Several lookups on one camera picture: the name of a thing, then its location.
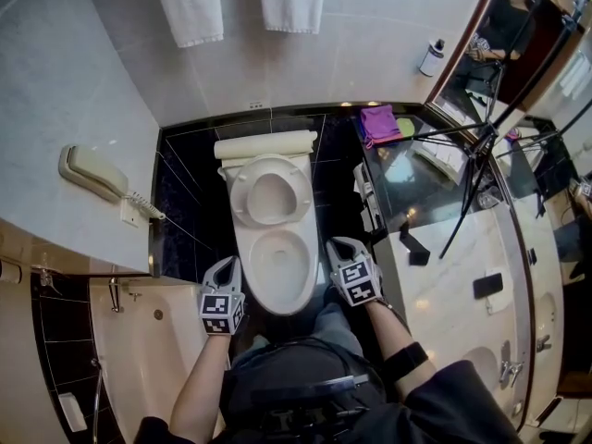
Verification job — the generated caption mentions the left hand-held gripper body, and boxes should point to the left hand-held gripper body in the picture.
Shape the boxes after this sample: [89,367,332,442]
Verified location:
[198,285,246,337]

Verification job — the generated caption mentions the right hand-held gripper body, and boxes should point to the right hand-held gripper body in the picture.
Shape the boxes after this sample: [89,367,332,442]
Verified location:
[328,257,385,308]

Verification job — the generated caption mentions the white toilet seat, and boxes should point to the white toilet seat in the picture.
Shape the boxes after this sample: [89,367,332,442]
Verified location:
[229,154,312,228]

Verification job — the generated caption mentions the person's right forearm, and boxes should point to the person's right forearm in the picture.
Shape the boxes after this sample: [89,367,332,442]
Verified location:
[364,299,438,401]

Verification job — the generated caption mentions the person's left forearm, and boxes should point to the person's left forearm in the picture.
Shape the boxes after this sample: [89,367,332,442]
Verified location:
[169,333,232,438]

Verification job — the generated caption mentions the black forearm band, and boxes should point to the black forearm band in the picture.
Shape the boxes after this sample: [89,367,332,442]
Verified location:
[382,341,429,381]

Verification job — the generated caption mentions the white ceramic toilet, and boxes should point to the white ceramic toilet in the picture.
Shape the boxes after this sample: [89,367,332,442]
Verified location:
[216,153,321,316]

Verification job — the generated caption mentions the blue jeans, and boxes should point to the blue jeans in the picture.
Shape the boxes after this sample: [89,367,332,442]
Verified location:
[230,301,364,360]

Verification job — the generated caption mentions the black waist pack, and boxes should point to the black waist pack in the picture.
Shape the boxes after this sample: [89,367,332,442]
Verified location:
[219,339,388,444]

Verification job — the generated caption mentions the chrome bathtub tap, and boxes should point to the chrome bathtub tap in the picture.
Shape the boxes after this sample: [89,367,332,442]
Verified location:
[107,277,126,315]

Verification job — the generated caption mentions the cream bathtub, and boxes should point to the cream bathtub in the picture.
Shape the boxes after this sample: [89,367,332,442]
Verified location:
[87,277,232,444]

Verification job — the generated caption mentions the purple cloth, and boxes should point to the purple cloth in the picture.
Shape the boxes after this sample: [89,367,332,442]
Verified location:
[359,104,402,150]

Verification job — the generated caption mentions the black smartphone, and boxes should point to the black smartphone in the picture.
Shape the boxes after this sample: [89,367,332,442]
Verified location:
[472,273,504,300]

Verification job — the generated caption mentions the cream rolled mat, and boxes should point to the cream rolled mat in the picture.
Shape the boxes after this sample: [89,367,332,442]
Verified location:
[213,129,318,160]

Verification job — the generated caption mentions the clear drinking glass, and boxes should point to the clear drinking glass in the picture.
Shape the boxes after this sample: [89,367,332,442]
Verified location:
[475,187,503,210]

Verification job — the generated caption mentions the white sink basin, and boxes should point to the white sink basin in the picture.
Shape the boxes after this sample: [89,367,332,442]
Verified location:
[462,345,503,390]

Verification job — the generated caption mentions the chrome grab bar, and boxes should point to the chrome grab bar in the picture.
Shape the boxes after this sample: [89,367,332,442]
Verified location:
[90,357,105,444]

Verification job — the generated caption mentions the dark jacket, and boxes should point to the dark jacket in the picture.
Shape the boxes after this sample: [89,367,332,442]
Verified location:
[138,358,524,444]

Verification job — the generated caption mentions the black tripod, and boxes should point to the black tripod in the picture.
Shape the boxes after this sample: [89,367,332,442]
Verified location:
[400,0,570,259]

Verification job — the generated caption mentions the chrome sink faucet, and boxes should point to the chrome sink faucet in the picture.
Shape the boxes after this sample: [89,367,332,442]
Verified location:
[498,339,524,390]

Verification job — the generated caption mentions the white soap dish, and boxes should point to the white soap dish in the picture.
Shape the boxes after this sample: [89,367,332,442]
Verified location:
[57,391,89,433]

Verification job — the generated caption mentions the wood framed mirror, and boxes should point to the wood framed mirror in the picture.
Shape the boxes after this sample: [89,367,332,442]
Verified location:
[425,0,592,434]

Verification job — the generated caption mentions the black angular bracket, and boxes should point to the black angular bracket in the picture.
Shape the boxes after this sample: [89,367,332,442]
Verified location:
[398,222,431,267]

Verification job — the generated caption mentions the white wall jack plate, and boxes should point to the white wall jack plate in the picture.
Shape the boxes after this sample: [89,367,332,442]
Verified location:
[119,199,142,229]

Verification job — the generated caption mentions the cream wall telephone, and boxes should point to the cream wall telephone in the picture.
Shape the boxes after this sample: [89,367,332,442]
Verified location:
[57,143,130,204]

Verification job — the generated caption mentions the chrome wall bracket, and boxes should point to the chrome wall bracket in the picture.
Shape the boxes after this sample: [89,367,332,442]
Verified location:
[30,264,64,295]

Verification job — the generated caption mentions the wall soap dispenser bottle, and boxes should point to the wall soap dispenser bottle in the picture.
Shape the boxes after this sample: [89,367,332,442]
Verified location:
[417,38,447,78]

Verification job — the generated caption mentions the white cylindrical wall fixture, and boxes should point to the white cylindrical wall fixture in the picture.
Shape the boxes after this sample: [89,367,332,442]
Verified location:
[0,259,23,282]

